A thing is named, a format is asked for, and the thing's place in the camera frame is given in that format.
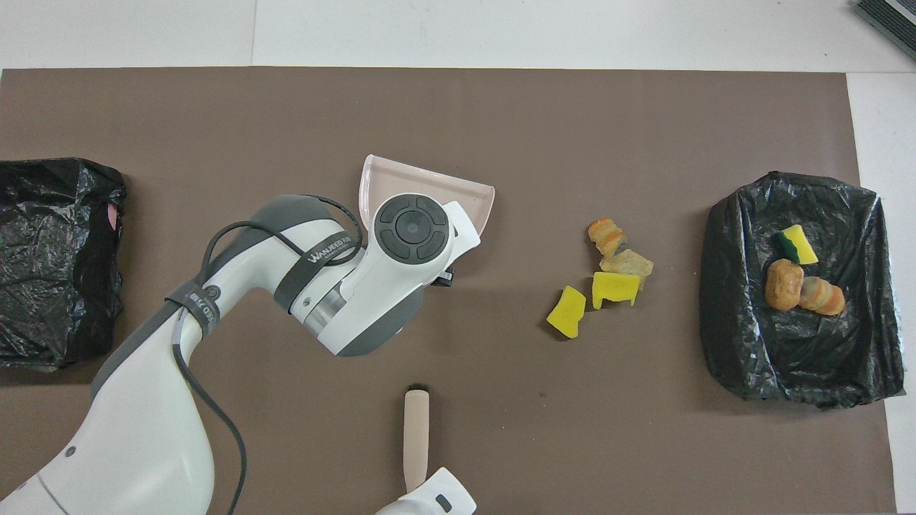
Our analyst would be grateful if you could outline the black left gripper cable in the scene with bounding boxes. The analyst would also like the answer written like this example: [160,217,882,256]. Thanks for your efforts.
[170,195,367,515]

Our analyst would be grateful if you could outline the bumpy golden bread roll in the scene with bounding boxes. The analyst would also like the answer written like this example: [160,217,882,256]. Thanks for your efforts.
[764,259,804,312]

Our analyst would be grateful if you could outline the black bin with pink spot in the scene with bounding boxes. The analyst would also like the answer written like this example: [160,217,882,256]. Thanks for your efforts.
[0,158,127,371]

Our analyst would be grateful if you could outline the black bag lined bin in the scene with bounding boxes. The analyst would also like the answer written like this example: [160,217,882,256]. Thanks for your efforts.
[699,171,906,410]

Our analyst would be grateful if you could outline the brown table mat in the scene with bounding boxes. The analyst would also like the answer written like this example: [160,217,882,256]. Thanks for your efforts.
[0,67,899,515]

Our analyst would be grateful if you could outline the beige plastic dustpan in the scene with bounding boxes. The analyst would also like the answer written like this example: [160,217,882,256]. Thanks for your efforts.
[358,154,496,240]

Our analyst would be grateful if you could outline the dark ribbed panel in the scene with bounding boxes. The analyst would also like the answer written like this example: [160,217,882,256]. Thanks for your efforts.
[854,0,916,62]

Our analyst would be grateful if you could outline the striped orange croissant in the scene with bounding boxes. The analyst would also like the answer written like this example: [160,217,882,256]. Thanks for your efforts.
[798,276,847,317]
[588,218,628,257]

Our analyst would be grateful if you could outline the beige hand brush black bristles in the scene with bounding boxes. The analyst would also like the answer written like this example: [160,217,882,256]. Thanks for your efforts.
[402,386,431,494]

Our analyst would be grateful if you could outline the yellow green scouring sponge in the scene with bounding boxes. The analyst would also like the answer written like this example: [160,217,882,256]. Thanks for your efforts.
[547,285,587,339]
[776,224,819,266]
[592,272,641,310]

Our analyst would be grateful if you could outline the toasted bread chunk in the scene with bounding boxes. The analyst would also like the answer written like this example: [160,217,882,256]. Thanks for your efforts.
[600,248,654,281]

